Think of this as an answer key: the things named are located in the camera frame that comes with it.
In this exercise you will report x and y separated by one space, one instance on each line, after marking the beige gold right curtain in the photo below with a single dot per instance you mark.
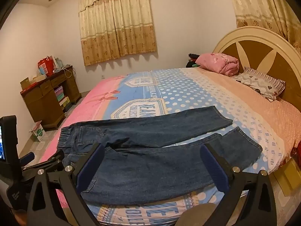
274 15

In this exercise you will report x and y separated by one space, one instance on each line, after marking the pink folded blanket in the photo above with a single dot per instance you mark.
219 63

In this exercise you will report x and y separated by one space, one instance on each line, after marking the dark blue denim jeans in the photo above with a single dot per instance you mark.
152 159

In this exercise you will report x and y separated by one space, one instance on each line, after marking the red gift bag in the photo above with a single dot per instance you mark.
47 64

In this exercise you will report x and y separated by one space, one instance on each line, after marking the dark clothes behind blanket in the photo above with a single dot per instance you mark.
192 61

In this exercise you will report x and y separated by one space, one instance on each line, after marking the cream brown bed headboard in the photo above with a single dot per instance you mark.
266 52

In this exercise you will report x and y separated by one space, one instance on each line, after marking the blue pink patterned bed sheet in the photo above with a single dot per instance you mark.
274 125

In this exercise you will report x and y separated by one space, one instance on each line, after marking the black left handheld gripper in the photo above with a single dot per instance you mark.
17 179

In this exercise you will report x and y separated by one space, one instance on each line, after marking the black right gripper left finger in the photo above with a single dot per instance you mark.
44 207

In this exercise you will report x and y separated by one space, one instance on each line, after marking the dark brown wooden desk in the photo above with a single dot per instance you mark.
41 100

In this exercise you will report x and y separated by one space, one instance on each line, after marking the white green cardboard box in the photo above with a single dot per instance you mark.
38 131

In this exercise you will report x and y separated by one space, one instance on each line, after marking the yellow box beside bed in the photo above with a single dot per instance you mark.
288 177

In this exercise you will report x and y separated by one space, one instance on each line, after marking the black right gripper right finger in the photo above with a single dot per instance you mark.
259 206

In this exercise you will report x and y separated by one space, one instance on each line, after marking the beige gold window curtain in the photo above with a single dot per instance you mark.
111 29

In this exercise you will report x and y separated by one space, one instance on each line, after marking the white heart patterned pillow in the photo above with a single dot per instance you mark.
267 86

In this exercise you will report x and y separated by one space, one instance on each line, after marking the stack of colourful books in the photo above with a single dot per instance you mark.
62 98

